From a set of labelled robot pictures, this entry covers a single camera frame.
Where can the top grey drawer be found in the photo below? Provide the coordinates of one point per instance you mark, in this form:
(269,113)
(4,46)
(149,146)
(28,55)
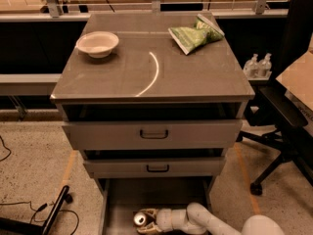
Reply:
(152,135)

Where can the grey drawer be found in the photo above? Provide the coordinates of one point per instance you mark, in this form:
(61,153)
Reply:
(140,168)
(152,135)

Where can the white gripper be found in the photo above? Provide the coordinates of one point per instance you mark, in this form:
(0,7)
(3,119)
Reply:
(163,219)

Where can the clear sanitizer bottle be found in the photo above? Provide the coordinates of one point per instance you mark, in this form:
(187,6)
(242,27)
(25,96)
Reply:
(264,65)
(250,67)

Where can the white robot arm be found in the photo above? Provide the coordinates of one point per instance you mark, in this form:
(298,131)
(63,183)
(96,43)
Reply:
(195,219)

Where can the black chair base leg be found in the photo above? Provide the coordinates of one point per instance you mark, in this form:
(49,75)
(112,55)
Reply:
(23,228)

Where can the grey drawer cabinet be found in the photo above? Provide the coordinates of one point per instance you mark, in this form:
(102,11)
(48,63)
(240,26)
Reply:
(148,78)

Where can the middle grey drawer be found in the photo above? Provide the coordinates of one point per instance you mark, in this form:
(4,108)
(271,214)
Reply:
(140,168)

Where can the orange soda can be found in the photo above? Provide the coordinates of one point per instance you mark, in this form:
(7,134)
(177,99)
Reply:
(140,219)

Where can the right clear sanitizer bottle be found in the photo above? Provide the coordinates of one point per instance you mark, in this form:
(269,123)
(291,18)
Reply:
(264,65)

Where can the white bowl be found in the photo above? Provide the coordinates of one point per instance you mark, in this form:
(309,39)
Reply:
(97,44)

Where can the left clear sanitizer bottle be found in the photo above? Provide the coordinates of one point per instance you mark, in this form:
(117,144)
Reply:
(250,67)

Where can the bottom open drawer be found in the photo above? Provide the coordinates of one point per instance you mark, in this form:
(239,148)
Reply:
(125,196)

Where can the green chip bag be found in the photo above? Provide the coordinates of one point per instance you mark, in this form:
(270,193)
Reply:
(190,38)

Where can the black office chair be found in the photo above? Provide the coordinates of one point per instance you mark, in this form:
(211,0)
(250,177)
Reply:
(289,137)

